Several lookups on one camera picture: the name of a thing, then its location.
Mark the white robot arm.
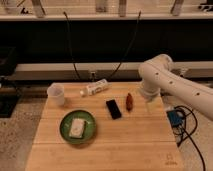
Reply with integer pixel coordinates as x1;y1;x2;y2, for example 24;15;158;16
138;54;213;121

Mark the white lying bottle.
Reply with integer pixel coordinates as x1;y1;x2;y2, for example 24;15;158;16
80;79;109;97

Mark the small brown bottle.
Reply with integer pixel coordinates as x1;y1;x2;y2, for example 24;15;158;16
126;93;133;111

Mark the black smartphone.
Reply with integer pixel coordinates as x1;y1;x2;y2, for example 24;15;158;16
106;100;122;119

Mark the green round plate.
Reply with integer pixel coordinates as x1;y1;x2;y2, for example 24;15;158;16
59;110;96;145

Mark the clear plastic measuring cup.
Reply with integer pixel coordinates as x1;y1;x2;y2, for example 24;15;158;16
47;83;65;106

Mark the white rectangular sponge block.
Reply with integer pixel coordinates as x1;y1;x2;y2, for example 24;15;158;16
69;118;85;138

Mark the right black hanging cable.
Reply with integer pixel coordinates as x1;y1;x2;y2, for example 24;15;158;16
107;10;142;80

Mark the black hanging cable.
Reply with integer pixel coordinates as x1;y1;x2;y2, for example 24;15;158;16
107;10;142;80
63;11;82;81

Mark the left black hanging cable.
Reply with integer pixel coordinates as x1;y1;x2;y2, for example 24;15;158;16
63;11;82;81

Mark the black floor cable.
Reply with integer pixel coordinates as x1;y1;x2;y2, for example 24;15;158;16
173;104;208;171

